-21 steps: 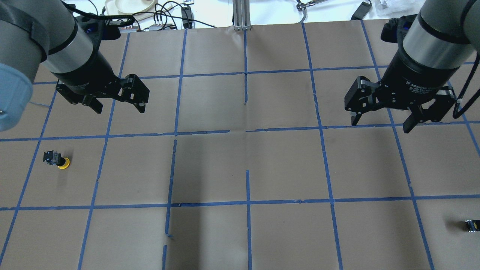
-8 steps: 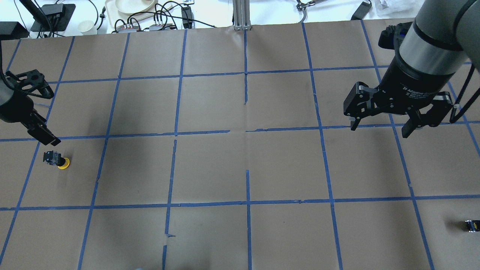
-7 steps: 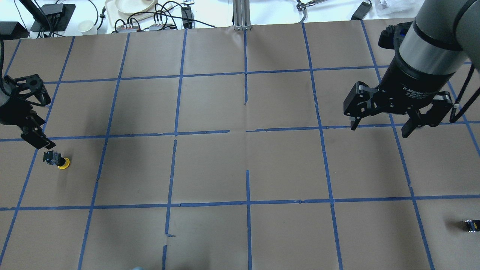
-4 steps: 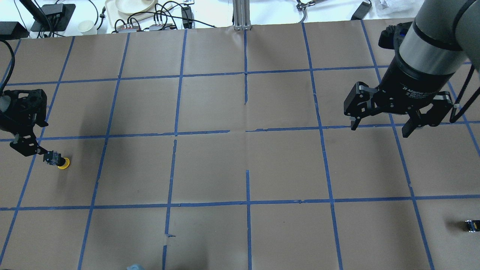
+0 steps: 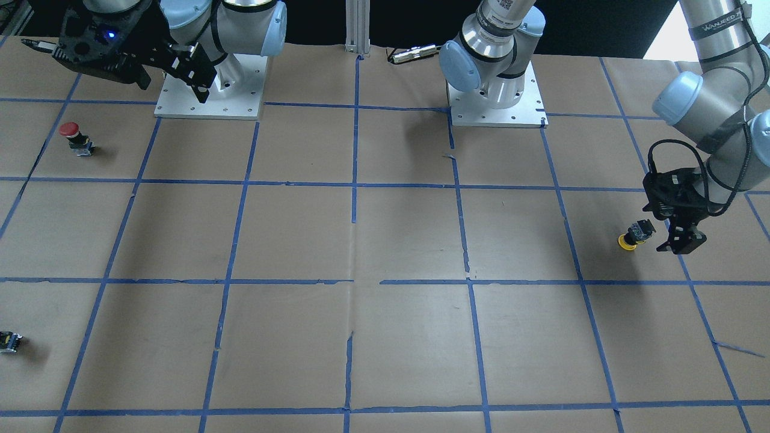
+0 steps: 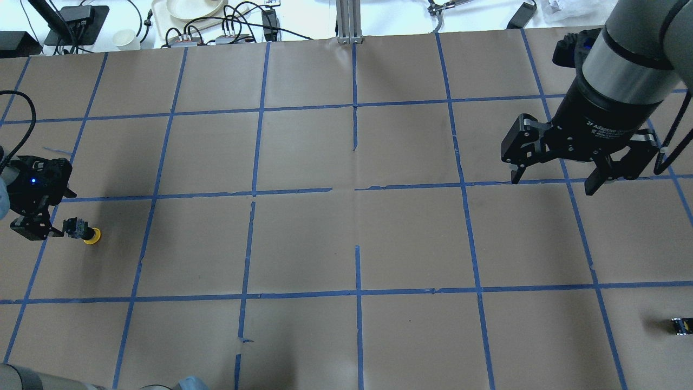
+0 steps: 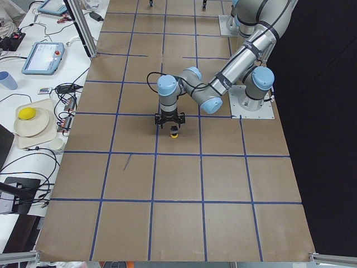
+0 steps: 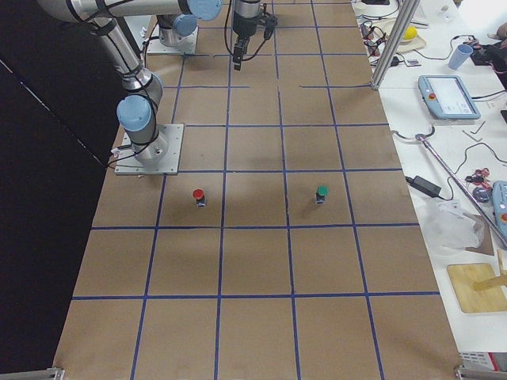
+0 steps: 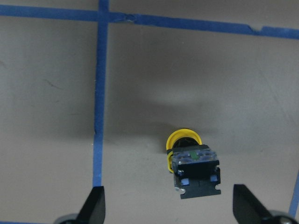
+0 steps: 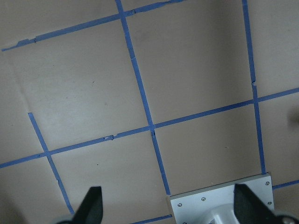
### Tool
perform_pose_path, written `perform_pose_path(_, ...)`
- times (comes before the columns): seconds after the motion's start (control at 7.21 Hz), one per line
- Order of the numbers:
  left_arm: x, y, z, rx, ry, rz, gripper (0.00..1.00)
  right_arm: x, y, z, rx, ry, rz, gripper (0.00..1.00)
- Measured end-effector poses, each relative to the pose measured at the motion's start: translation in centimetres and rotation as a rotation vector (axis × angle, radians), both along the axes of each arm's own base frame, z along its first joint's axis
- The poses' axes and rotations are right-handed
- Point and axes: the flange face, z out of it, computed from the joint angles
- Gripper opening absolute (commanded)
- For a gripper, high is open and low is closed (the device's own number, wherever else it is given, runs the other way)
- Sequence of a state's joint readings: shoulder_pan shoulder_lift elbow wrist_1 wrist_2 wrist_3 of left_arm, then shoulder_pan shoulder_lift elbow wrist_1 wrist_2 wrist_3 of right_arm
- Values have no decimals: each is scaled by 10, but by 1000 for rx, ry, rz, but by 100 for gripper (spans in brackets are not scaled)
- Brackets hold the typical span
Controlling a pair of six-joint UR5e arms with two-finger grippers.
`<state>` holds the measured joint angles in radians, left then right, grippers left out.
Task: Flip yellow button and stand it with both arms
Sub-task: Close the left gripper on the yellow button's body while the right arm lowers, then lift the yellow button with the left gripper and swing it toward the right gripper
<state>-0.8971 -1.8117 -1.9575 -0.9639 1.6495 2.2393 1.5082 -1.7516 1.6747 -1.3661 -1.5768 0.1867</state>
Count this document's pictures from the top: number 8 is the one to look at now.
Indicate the clear plastic bag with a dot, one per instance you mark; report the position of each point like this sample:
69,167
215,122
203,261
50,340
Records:
449,229

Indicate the blue paper cup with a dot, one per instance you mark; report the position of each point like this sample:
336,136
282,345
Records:
459,56

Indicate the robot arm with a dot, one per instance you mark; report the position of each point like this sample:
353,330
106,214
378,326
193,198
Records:
137,111
184,23

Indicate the aluminium frame post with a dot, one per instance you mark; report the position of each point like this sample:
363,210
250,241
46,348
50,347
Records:
405,15

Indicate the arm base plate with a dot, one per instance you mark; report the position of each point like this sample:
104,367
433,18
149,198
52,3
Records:
162,156
171,43

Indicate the wooden cutting board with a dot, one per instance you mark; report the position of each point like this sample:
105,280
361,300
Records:
477,288

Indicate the red push button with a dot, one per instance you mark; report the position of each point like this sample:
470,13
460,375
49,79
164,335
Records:
199,197

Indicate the teach pendant tablet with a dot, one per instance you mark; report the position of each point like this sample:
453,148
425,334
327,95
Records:
447,98

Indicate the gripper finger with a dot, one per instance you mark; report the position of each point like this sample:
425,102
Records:
239,51

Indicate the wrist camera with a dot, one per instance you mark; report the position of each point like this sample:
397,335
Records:
269,22

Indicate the black power adapter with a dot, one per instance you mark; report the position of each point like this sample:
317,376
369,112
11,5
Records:
424,186

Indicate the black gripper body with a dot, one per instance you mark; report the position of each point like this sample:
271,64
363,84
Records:
242,26

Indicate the yellow ball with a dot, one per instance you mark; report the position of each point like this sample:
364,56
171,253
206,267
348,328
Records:
410,33

